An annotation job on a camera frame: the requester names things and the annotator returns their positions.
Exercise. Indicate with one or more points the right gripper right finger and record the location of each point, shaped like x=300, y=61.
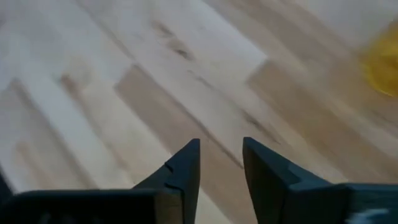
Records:
x=280, y=196

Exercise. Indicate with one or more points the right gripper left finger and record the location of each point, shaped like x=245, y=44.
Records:
x=180, y=186

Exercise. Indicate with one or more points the yellow ribbed glass vase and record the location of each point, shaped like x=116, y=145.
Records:
x=385, y=65

